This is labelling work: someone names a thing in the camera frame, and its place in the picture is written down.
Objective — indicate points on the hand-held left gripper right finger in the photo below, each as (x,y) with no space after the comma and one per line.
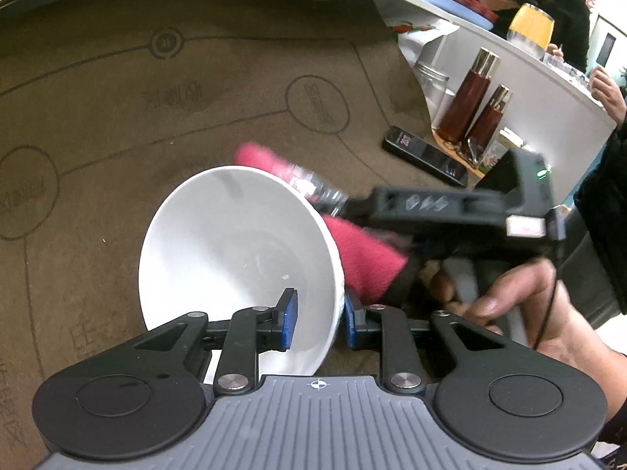
(350,325)

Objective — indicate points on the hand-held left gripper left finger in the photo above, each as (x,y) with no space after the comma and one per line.
(290,316)

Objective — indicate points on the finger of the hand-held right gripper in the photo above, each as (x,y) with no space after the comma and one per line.
(416,205)

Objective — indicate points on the pink cloth wiper with tape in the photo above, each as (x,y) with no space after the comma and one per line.
(367,254)

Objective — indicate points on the white bowl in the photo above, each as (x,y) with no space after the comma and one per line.
(220,254)

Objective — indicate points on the person's right hand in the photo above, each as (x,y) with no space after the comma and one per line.
(514,284)

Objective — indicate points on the green printed carton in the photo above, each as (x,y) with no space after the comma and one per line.
(499,149)

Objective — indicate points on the black smartphone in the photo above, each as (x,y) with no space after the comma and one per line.
(423,154)

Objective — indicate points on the short brown gold-capped bottle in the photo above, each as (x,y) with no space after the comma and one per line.
(487,122)

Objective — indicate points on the person's dark jacket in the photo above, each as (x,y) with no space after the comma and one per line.
(607,215)

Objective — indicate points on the tall brown gold-capped bottle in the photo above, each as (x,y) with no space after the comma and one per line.
(465,103)

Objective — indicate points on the glass jar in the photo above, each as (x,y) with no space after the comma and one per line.
(431,88)

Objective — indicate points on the yellow glass cup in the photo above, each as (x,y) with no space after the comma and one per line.
(531,27)

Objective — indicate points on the white printed packet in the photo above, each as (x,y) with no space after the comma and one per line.
(416,28)

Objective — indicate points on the blue round tray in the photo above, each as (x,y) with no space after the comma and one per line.
(455,10)

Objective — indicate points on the brown printed mat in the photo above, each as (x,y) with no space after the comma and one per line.
(147,107)

